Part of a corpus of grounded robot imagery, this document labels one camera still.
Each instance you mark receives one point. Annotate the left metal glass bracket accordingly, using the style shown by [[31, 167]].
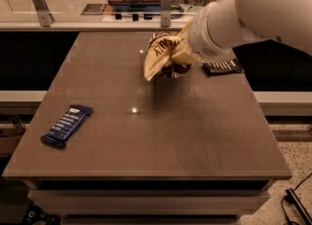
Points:
[[43, 13]]

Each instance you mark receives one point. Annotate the metal glass bracket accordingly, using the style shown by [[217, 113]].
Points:
[[166, 13], [43, 13]]

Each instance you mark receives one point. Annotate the dark packet under table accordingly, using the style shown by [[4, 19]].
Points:
[[35, 215]]

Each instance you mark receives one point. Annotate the brown chip bag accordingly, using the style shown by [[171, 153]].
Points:
[[158, 57]]

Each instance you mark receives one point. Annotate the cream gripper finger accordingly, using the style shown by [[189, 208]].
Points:
[[183, 53], [187, 31]]

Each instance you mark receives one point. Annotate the grey table drawer unit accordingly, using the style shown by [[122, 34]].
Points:
[[149, 202]]

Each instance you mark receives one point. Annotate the black snack bar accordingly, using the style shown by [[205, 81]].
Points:
[[215, 68]]

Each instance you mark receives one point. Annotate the middle metal glass bracket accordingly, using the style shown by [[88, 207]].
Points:
[[166, 13]]

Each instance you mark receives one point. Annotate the blue rxbar wrapper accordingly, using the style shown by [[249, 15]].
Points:
[[68, 124]]

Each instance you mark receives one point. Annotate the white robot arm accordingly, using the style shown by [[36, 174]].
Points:
[[221, 26]]

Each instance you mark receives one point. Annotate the black power strip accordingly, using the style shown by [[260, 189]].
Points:
[[293, 199]]

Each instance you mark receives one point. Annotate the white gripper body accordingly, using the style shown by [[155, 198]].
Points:
[[199, 38]]

